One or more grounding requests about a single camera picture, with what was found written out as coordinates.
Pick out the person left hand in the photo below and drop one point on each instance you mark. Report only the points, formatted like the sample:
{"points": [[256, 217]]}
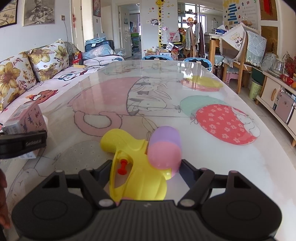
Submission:
{"points": [[4, 214]]}

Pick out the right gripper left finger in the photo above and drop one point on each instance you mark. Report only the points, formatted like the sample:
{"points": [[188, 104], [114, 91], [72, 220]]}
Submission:
{"points": [[93, 182]]}

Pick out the floral pillow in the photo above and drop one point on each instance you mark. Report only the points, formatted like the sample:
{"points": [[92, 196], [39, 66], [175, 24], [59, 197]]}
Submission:
{"points": [[16, 76], [49, 60]]}

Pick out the yellow pink water gun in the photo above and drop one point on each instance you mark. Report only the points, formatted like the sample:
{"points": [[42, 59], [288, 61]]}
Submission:
{"points": [[140, 168]]}

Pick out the cartoon print sofa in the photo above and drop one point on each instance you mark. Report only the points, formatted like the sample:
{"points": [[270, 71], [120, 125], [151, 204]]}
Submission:
{"points": [[46, 91]]}

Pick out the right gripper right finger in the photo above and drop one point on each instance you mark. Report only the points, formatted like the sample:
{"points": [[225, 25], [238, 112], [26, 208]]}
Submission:
{"points": [[198, 181]]}

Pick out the floral pillow far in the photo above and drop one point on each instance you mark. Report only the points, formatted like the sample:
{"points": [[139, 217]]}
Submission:
{"points": [[49, 60]]}

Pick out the white pink tall box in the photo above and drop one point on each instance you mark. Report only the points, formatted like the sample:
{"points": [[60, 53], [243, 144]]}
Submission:
{"points": [[26, 118]]}

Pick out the giraffe height sticker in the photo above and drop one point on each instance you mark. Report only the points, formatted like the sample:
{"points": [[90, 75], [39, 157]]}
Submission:
{"points": [[160, 4]]}

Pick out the wooden chair with cover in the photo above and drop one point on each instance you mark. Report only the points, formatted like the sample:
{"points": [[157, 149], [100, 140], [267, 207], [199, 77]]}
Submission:
{"points": [[244, 48]]}

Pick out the red snack box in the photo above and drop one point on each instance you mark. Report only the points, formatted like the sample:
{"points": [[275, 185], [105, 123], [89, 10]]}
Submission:
{"points": [[77, 58]]}

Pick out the floral pillow middle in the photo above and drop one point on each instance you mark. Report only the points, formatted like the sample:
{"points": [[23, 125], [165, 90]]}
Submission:
{"points": [[16, 76]]}

